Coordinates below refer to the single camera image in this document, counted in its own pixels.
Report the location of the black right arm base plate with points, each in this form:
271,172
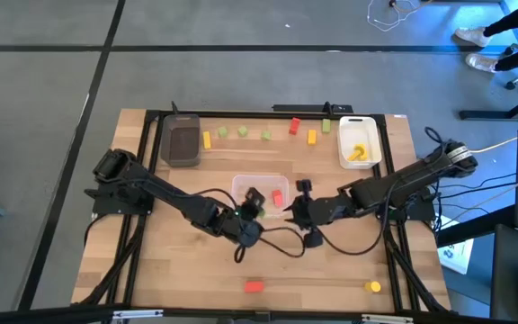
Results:
423,215

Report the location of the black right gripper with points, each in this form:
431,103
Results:
317,211

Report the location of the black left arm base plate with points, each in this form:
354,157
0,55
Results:
106,209

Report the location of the table-level camera mount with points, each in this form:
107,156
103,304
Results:
262,316

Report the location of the dark desk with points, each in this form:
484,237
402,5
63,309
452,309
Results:
506,279

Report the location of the black aluminium table frame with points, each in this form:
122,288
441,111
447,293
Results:
241,114

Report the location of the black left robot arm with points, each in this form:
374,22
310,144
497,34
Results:
160,191

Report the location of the yellow cylinder block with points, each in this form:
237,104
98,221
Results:
373,286

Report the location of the long yellow block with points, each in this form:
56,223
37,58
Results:
207,140

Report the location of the green cube block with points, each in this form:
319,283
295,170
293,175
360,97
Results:
222,132
266,135
242,131

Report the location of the yellow arch block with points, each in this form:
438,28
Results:
359,153

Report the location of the silver frame bracket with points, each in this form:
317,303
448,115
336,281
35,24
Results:
387,318
137,313

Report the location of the person's white shoe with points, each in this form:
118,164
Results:
481,63
472,36

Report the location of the smoky grey plastic bin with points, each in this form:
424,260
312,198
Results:
182,135

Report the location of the white printed paper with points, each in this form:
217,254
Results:
457,256

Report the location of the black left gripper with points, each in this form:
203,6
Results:
246,231

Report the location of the green rectangular block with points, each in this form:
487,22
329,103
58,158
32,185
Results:
326,125

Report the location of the wide red rectangular block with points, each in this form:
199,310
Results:
254,286

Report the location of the short yellow block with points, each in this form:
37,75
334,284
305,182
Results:
312,137

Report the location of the black bar with clamp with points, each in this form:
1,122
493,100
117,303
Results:
304,108

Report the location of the clear plastic bin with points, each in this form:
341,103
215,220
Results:
263,182

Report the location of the white plastic bin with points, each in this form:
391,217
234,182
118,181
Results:
353,130

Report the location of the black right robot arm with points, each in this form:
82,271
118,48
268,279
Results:
398,184

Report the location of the black desk foot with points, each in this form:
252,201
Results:
488,114
475,228

